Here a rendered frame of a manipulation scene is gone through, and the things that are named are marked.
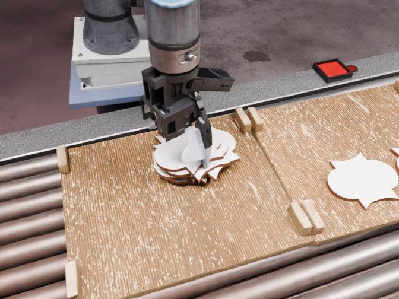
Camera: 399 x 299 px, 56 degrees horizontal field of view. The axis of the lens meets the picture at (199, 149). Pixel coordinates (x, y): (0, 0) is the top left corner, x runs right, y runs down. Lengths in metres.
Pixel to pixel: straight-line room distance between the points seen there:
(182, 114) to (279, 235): 0.27
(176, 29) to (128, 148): 0.36
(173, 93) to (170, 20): 0.13
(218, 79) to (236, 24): 2.56
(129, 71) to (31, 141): 0.32
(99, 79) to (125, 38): 0.13
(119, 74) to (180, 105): 0.48
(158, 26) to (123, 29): 0.51
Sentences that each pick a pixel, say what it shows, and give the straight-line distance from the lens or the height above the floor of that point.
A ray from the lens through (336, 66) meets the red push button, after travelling 1.10.
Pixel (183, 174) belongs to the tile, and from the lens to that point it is 0.69.
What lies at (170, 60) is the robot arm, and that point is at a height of 1.22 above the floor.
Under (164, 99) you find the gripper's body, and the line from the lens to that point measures 0.59.
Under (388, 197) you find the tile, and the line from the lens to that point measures 0.79.
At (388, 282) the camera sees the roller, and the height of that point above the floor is 0.92.
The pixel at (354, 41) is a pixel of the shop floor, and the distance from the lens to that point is 3.19.
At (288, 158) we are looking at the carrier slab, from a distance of 0.80.
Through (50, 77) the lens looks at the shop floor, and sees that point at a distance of 2.77.
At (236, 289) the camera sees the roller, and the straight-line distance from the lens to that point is 0.65.
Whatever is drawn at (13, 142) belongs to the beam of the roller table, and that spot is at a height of 0.91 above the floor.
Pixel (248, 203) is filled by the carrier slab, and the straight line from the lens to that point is 0.71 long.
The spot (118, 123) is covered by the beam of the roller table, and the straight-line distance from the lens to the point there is 0.91.
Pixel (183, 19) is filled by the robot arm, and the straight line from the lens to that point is 0.51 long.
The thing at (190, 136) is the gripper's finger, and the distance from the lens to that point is 0.64.
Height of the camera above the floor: 1.52
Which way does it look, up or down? 47 degrees down
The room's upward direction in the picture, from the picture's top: straight up
